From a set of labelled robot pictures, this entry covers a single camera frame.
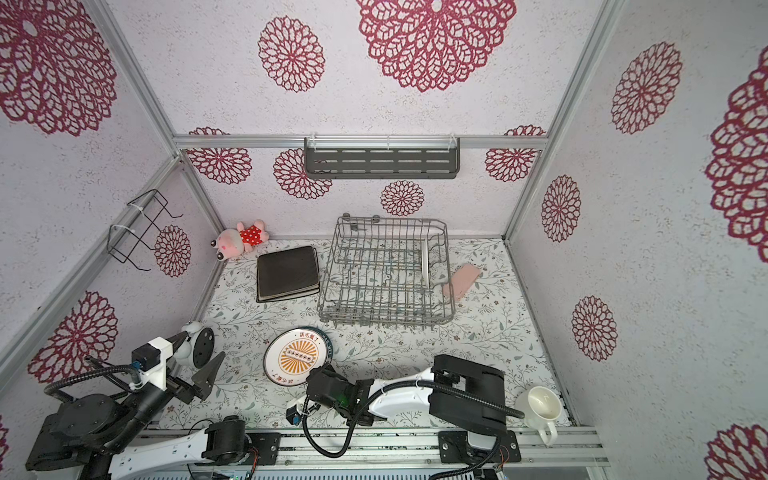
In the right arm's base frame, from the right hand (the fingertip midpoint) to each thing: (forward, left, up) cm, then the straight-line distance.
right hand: (312, 360), depth 79 cm
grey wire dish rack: (+38, -19, -9) cm, 43 cm away
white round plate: (+3, +7, -3) cm, 8 cm away
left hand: (-6, +17, +19) cm, 26 cm away
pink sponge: (+35, -46, -8) cm, 58 cm away
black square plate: (+33, +16, -4) cm, 37 cm away
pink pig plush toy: (+45, +40, -2) cm, 60 cm away
